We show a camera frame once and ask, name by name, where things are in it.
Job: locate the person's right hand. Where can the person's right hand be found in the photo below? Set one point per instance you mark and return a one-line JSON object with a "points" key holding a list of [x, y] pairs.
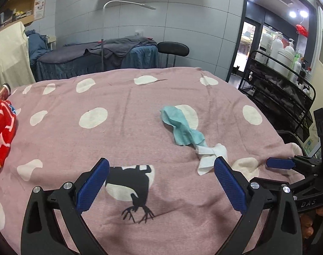
{"points": [[307, 225]]}

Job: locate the white floor lamp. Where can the white floor lamp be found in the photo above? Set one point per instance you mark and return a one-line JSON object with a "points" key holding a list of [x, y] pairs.
{"points": [[124, 2]]}

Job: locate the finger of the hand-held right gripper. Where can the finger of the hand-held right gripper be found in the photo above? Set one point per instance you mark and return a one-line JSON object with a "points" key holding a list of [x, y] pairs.
{"points": [[279, 163]]}

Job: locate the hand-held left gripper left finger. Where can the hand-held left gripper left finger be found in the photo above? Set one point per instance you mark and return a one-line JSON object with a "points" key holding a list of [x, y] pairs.
{"points": [[93, 186]]}

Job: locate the cream hanging cloth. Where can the cream hanging cloth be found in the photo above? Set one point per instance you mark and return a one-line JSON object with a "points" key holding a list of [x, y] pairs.
{"points": [[10, 58]]}

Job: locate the grey towel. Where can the grey towel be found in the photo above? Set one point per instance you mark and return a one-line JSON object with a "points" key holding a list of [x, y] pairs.
{"points": [[118, 45]]}

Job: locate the white tissue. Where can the white tissue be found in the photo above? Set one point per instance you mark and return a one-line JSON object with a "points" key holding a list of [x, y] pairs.
{"points": [[206, 162]]}

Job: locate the white wall poster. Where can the white wall poster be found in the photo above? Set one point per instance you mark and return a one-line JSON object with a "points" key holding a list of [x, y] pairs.
{"points": [[40, 5]]}

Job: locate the pink polka dot blanket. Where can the pink polka dot blanket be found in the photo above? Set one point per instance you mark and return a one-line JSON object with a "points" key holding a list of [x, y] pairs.
{"points": [[124, 138]]}

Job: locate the red hanging ornament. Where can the red hanging ornament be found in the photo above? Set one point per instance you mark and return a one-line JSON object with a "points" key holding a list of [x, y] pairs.
{"points": [[302, 29]]}

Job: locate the white wall socket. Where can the white wall socket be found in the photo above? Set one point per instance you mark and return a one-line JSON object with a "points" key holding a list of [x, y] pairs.
{"points": [[138, 33]]}

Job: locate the massage bed with blue cover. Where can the massage bed with blue cover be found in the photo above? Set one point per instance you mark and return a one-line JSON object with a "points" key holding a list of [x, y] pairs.
{"points": [[71, 65]]}

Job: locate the black round stool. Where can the black round stool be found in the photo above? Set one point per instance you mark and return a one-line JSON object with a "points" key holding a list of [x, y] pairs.
{"points": [[173, 48]]}

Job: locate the red cylindrical can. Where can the red cylindrical can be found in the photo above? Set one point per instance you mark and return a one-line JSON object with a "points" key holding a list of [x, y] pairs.
{"points": [[4, 91]]}

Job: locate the group of white pump bottles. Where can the group of white pump bottles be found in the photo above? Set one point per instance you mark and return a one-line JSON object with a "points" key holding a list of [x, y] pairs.
{"points": [[277, 47]]}

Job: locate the teal wipe cloth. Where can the teal wipe cloth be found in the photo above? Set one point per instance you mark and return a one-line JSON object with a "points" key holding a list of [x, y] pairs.
{"points": [[181, 127]]}

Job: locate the red patterned cloth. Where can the red patterned cloth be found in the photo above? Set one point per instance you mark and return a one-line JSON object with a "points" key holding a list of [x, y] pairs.
{"points": [[2, 132]]}

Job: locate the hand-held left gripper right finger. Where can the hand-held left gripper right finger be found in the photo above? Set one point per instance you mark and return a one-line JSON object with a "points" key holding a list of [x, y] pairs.
{"points": [[230, 183]]}

